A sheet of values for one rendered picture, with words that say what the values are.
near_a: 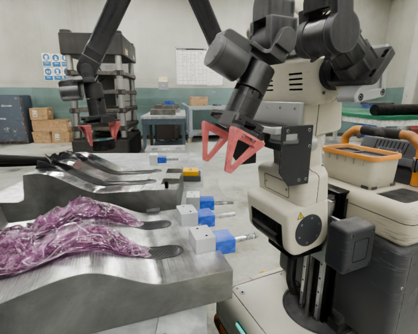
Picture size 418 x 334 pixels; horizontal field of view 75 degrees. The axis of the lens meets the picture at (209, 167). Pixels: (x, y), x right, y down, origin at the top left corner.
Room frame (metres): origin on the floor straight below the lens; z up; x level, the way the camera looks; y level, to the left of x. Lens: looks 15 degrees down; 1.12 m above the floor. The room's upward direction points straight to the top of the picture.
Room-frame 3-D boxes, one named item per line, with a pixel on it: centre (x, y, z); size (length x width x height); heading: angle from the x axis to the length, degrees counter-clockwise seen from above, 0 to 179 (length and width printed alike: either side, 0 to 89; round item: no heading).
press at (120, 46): (5.19, 1.85, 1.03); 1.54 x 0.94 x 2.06; 5
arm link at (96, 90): (0.94, 0.39, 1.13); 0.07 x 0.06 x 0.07; 101
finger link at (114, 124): (0.96, 0.35, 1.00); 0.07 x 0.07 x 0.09; 43
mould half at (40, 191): (0.77, 0.34, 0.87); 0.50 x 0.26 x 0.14; 92
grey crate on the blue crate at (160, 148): (4.03, 0.64, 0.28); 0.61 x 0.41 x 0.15; 95
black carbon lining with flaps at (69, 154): (0.76, 0.32, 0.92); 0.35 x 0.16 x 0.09; 92
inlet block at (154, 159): (1.25, 0.21, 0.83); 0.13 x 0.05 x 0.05; 96
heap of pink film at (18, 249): (0.42, 0.24, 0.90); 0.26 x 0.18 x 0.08; 109
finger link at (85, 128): (0.92, 0.39, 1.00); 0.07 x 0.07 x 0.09; 43
